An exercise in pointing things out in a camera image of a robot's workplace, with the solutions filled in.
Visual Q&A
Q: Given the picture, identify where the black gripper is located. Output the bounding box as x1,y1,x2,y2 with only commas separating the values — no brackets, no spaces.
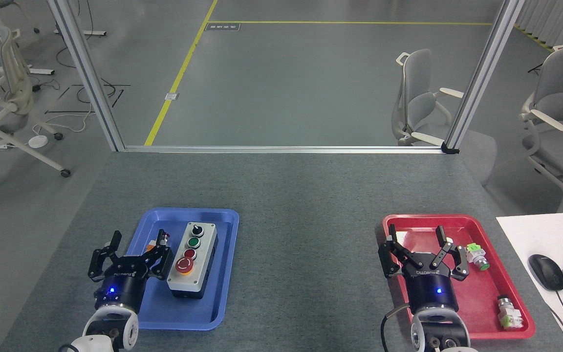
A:
88,229,173,313
378,224,470,314

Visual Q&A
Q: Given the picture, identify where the grey four-button control box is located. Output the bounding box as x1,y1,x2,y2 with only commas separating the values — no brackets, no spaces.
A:
167,221,219,300

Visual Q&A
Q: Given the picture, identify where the red plastic tray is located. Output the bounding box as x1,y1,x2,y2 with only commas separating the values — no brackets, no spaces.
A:
382,214,536,340

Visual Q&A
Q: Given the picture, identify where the blue plastic tray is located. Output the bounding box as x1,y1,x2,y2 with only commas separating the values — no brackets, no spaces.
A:
124,208,240,331

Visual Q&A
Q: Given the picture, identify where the black computer mouse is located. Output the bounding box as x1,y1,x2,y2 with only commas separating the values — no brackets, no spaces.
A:
528,254,563,292

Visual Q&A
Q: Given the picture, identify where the white desk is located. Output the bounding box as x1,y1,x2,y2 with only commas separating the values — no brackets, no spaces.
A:
496,211,563,352

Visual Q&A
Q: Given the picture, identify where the beige mesh office chair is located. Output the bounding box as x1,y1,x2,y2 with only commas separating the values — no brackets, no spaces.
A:
0,27,72,203

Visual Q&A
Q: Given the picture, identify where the white desk leg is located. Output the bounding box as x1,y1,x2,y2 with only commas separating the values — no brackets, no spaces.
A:
54,0,107,38

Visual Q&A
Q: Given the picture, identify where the pale grey curtain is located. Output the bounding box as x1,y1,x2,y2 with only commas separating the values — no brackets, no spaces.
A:
514,0,563,47

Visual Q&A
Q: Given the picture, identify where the orange push button switch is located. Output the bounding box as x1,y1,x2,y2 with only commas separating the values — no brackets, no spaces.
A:
146,232,171,253

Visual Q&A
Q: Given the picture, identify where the green push button switch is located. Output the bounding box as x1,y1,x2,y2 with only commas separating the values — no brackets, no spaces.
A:
465,242,491,272
497,295,524,330

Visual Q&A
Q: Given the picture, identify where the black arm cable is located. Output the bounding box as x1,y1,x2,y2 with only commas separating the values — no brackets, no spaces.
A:
382,304,412,352

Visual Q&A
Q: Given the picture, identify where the white floor cable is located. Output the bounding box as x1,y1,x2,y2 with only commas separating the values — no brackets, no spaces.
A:
32,100,95,136

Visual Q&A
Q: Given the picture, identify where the black floor cable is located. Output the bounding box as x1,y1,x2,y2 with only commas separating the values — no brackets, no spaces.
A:
44,82,131,115

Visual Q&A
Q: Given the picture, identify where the silver aluminium frame rail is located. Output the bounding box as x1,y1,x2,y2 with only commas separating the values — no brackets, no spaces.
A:
118,145,446,154

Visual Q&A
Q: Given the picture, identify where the silver aluminium frame post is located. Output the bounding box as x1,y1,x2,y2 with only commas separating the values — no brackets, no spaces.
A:
47,0,126,152
442,0,526,155

